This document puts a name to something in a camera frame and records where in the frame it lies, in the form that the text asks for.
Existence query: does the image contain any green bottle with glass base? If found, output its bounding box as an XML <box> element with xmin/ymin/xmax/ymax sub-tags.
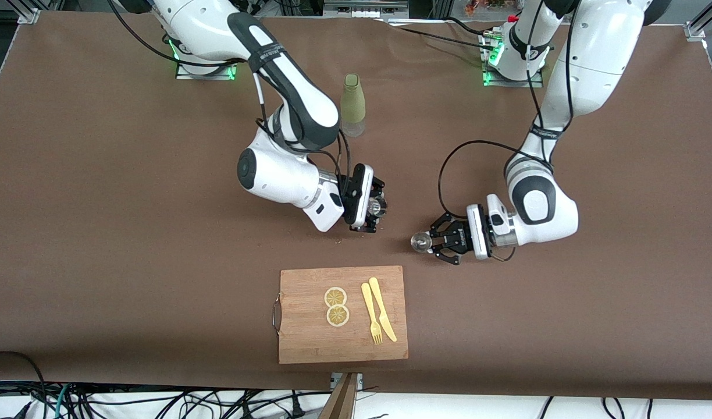
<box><xmin>340</xmin><ymin>73</ymin><xmax>366</xmax><ymax>138</ymax></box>

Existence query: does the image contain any grey metal box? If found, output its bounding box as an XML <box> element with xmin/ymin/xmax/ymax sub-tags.
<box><xmin>324</xmin><ymin>0</ymin><xmax>409</xmax><ymax>18</ymax></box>

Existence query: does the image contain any yellow plastic knife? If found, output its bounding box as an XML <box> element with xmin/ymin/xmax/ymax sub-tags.
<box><xmin>369</xmin><ymin>277</ymin><xmax>398</xmax><ymax>343</ymax></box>

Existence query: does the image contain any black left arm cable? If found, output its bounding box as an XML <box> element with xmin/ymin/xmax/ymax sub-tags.
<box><xmin>437</xmin><ymin>0</ymin><xmax>583</xmax><ymax>262</ymax></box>

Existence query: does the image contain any wooden post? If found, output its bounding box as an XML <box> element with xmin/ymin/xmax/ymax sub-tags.
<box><xmin>318</xmin><ymin>372</ymin><xmax>359</xmax><ymax>419</ymax></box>

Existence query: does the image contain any green floor cable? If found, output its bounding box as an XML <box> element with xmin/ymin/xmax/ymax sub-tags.
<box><xmin>55</xmin><ymin>383</ymin><xmax>72</xmax><ymax>419</ymax></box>

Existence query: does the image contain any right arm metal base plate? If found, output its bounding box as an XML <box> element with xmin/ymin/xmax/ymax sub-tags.
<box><xmin>175</xmin><ymin>58</ymin><xmax>238</xmax><ymax>81</ymax></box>

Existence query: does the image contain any wooden cutting board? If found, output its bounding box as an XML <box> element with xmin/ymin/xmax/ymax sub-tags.
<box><xmin>279</xmin><ymin>266</ymin><xmax>409</xmax><ymax>365</ymax></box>

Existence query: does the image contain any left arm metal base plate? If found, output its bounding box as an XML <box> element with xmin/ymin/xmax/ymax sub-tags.
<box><xmin>482</xmin><ymin>69</ymin><xmax>544</xmax><ymax>88</ymax></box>

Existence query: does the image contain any thick black floor cable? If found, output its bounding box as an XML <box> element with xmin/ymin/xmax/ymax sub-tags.
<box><xmin>0</xmin><ymin>351</ymin><xmax>48</xmax><ymax>419</ymax></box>

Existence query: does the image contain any brown table cover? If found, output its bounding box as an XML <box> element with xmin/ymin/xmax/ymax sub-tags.
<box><xmin>0</xmin><ymin>10</ymin><xmax>712</xmax><ymax>401</ymax></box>

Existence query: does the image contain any yellow plastic fork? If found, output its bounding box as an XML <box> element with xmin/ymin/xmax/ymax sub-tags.
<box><xmin>361</xmin><ymin>282</ymin><xmax>383</xmax><ymax>345</ymax></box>

